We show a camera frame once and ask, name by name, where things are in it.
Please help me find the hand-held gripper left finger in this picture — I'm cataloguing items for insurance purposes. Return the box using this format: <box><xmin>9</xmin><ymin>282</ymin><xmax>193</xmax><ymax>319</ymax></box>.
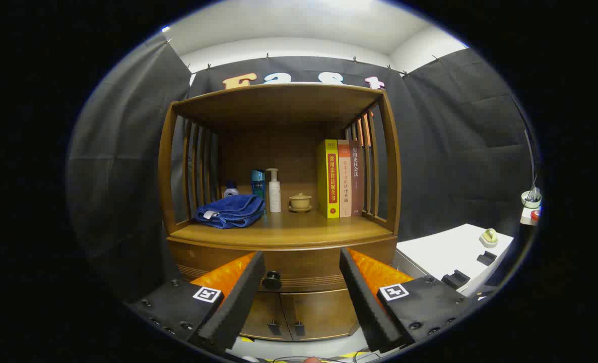
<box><xmin>127</xmin><ymin>251</ymin><xmax>267</xmax><ymax>356</ymax></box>

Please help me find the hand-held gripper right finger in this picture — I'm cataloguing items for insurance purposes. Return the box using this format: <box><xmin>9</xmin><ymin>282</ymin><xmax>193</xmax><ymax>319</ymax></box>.
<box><xmin>339</xmin><ymin>247</ymin><xmax>473</xmax><ymax>353</ymax></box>

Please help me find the wooden drawer with black knob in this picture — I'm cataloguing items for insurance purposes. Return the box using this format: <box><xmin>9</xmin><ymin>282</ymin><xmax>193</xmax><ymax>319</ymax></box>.
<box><xmin>168</xmin><ymin>237</ymin><xmax>397</xmax><ymax>293</ymax></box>

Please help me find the wooden cabinet door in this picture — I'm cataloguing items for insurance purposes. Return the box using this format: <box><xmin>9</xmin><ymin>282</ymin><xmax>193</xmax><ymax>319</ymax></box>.
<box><xmin>239</xmin><ymin>291</ymin><xmax>287</xmax><ymax>341</ymax></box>
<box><xmin>280</xmin><ymin>288</ymin><xmax>360</xmax><ymax>342</ymax></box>

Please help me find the white side cabinet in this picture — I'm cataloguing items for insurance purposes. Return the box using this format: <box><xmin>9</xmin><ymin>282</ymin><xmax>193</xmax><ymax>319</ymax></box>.
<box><xmin>395</xmin><ymin>223</ymin><xmax>515</xmax><ymax>298</ymax></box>

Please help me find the wooden countertop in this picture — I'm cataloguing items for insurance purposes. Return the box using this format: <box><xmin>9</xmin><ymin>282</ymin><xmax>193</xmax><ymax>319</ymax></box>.
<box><xmin>169</xmin><ymin>209</ymin><xmax>395</xmax><ymax>250</ymax></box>

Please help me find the wooden cabinet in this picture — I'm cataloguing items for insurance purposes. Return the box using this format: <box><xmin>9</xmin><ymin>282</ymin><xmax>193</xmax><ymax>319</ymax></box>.
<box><xmin>158</xmin><ymin>82</ymin><xmax>403</xmax><ymax>342</ymax></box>

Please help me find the blue folded towel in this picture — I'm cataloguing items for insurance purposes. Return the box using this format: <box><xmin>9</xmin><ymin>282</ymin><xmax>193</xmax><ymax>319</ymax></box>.
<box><xmin>194</xmin><ymin>194</ymin><xmax>267</xmax><ymax>230</ymax></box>

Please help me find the white pump bottle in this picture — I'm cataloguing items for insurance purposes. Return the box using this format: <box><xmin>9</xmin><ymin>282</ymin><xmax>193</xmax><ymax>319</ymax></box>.
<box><xmin>266</xmin><ymin>168</ymin><xmax>282</xmax><ymax>213</ymax></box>

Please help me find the beige lidded teacup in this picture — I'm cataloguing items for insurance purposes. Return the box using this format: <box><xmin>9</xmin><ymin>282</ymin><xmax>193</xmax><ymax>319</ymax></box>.
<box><xmin>288</xmin><ymin>193</ymin><xmax>313</xmax><ymax>213</ymax></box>

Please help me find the teal blue bottle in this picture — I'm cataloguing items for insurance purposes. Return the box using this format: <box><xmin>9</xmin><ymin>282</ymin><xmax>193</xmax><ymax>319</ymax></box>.
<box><xmin>251</xmin><ymin>169</ymin><xmax>267</xmax><ymax>212</ymax></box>

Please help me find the brown book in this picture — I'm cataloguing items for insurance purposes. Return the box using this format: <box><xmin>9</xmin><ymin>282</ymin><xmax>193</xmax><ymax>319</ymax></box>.
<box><xmin>349</xmin><ymin>140</ymin><xmax>365</xmax><ymax>216</ymax></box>

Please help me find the orange and beige book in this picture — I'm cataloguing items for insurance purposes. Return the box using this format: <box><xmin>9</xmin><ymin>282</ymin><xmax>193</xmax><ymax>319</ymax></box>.
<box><xmin>337</xmin><ymin>140</ymin><xmax>353</xmax><ymax>218</ymax></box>

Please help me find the yellow book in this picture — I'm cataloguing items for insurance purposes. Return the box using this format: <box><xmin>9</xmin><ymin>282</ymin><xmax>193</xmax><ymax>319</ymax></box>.
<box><xmin>317</xmin><ymin>139</ymin><xmax>340</xmax><ymax>219</ymax></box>

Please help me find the white bowl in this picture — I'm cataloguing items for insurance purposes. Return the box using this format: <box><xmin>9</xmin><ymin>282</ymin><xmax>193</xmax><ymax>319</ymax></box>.
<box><xmin>521</xmin><ymin>188</ymin><xmax>542</xmax><ymax>209</ymax></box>

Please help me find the black floor cable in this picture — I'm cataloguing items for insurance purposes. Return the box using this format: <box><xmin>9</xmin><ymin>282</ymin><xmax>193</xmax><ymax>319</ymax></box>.
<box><xmin>269</xmin><ymin>348</ymin><xmax>380</xmax><ymax>363</ymax></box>

